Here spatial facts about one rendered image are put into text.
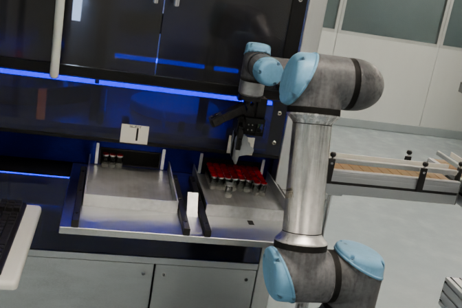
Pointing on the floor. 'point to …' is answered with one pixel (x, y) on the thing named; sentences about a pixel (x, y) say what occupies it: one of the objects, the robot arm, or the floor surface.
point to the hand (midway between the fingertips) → (232, 157)
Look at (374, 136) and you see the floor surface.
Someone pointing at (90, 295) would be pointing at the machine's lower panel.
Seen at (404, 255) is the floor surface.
